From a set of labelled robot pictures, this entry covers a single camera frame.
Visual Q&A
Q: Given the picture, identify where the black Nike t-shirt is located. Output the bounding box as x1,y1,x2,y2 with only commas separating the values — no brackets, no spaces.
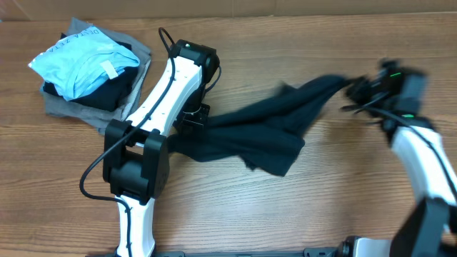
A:
168,75,348,176

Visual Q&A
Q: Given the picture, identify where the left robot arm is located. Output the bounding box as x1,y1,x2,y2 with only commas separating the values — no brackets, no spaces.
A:
103,39,220,256

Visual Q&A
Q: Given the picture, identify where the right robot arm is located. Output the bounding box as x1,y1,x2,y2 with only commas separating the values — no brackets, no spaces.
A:
336,60,456,256

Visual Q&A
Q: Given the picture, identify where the light blue folded shirt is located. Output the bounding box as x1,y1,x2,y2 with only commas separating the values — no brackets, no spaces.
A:
29,26,140,101

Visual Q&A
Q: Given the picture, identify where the grey folded shirt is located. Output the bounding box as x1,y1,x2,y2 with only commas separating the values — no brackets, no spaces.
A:
41,28,151,135

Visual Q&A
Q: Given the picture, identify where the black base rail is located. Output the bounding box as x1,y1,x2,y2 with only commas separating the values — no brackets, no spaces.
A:
85,246,358,257

